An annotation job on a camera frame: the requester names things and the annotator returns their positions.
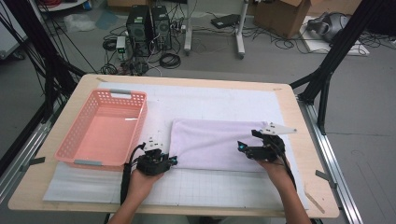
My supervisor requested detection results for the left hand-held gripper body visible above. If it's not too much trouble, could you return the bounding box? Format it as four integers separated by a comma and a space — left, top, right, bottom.
135, 135, 171, 176

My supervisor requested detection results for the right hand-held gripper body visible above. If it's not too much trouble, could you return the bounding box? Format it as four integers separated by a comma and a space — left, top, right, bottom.
246, 121, 298, 162

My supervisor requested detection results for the lavender printed towel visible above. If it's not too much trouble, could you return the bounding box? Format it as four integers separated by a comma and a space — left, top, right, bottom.
168, 117, 272, 173

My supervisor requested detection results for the pink plastic basket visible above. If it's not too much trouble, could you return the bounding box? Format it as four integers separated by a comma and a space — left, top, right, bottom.
54, 88, 149, 173

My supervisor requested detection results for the person's left hand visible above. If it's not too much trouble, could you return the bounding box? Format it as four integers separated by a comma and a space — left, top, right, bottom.
128, 169, 165, 203

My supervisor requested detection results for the person's right hand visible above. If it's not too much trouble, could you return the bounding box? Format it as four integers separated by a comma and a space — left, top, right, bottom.
256, 156, 296, 191

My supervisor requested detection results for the white grid mat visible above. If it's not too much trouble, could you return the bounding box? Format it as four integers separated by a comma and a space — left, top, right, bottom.
42, 81, 309, 210

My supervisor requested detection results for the thin wooden stick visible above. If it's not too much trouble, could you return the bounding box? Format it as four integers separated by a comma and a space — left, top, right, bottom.
304, 189, 326, 215

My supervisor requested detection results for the white metal stand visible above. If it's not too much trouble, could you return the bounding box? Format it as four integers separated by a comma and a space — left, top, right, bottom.
183, 0, 250, 60

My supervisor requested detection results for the white board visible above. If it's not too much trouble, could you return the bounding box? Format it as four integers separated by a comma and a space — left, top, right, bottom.
300, 15, 371, 57

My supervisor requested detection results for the open cardboard box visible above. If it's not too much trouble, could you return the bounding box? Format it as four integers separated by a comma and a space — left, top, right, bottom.
253, 0, 312, 39

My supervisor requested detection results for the flat black box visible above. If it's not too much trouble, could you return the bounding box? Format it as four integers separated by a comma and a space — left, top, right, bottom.
210, 13, 241, 30

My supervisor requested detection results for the small white device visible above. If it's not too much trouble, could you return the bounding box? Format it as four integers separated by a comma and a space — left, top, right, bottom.
115, 35, 127, 60

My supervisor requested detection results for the grey headset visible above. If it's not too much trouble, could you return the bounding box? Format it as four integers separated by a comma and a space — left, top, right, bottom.
306, 11, 351, 43

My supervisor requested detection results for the black computer tower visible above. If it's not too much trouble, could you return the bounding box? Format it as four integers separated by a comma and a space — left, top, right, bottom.
125, 4, 153, 58
150, 5, 173, 51

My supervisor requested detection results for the teal sheet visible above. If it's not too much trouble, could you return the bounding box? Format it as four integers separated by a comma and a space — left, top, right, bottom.
94, 8, 120, 31

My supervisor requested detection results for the clear plastic bag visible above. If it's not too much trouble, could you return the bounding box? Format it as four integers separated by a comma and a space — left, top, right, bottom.
64, 12, 96, 34

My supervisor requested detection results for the round white table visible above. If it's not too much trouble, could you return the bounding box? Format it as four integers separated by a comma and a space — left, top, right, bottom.
36, 0, 88, 13

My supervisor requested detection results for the white cabinet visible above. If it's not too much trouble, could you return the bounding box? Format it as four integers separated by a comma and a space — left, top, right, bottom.
0, 0, 28, 60

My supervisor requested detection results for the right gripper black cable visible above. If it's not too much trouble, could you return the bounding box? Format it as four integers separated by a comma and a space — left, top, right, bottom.
273, 138, 299, 191

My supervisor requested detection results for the aluminium rail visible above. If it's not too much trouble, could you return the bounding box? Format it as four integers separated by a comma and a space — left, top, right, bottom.
0, 119, 53, 203
298, 98, 364, 224

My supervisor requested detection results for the grey metal bracket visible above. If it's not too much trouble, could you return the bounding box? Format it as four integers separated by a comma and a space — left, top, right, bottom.
315, 169, 339, 189
20, 156, 47, 173

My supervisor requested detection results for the coil of black cable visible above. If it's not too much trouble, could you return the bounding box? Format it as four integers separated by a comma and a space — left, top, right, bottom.
159, 52, 182, 70

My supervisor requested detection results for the black frame stand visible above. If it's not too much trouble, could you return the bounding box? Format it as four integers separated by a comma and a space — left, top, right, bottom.
0, 0, 87, 123
289, 0, 387, 136

